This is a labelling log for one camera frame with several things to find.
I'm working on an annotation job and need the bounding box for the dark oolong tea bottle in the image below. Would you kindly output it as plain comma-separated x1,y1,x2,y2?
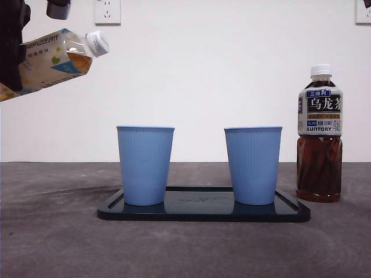
295,64,344,203

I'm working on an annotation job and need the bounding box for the jasmine tea bottle white label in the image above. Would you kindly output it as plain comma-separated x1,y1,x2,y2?
0,28,110,103

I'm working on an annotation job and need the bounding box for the blue ribbed plastic cup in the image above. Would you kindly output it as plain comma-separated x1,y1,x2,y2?
115,125,176,206
224,125,284,206

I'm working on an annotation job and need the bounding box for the dark teal rectangular tray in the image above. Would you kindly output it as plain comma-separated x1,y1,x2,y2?
97,186,312,223

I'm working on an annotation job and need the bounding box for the white wall socket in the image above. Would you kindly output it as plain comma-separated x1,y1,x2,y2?
355,0,371,25
93,0,122,25

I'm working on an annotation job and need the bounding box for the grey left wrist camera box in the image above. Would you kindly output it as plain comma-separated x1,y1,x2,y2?
46,0,72,21

